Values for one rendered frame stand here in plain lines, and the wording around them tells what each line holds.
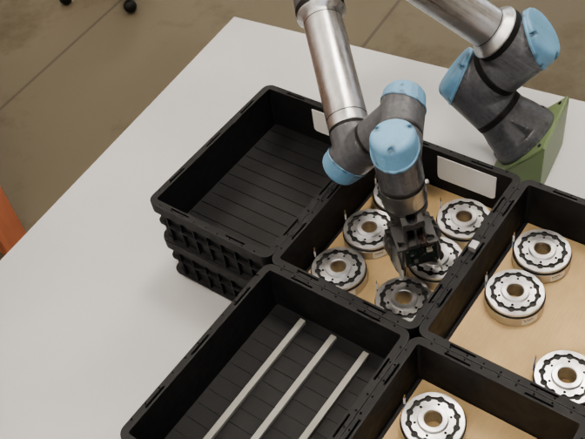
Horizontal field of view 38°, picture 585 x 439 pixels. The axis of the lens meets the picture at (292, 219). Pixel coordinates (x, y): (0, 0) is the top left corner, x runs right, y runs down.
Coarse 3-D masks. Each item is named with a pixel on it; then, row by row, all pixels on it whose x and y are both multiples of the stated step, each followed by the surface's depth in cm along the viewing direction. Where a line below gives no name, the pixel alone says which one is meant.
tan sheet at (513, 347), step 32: (576, 256) 155; (544, 288) 151; (576, 288) 150; (480, 320) 148; (544, 320) 146; (576, 320) 146; (480, 352) 144; (512, 352) 143; (544, 352) 142; (576, 352) 141
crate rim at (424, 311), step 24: (432, 144) 165; (480, 168) 159; (336, 192) 160; (504, 192) 154; (312, 216) 156; (288, 240) 153; (288, 264) 149; (456, 264) 144; (336, 288) 144; (384, 312) 140
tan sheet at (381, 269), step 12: (432, 192) 170; (444, 192) 169; (372, 204) 170; (432, 204) 168; (444, 204) 167; (336, 240) 164; (372, 264) 159; (384, 264) 159; (372, 276) 158; (384, 276) 157; (396, 276) 157; (408, 276) 156; (372, 288) 156; (372, 300) 154
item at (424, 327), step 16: (560, 192) 152; (512, 208) 151; (496, 224) 149; (480, 240) 147; (464, 272) 143; (448, 288) 141; (432, 320) 137; (432, 336) 135; (496, 368) 130; (528, 384) 128; (560, 400) 125
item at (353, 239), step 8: (352, 216) 164; (360, 216) 164; (368, 216) 163; (376, 216) 163; (384, 216) 163; (344, 224) 163; (352, 224) 163; (384, 224) 162; (344, 232) 161; (352, 232) 162; (384, 232) 160; (352, 240) 160; (360, 240) 159; (368, 240) 159; (376, 240) 159; (360, 248) 159; (368, 248) 158; (376, 248) 158
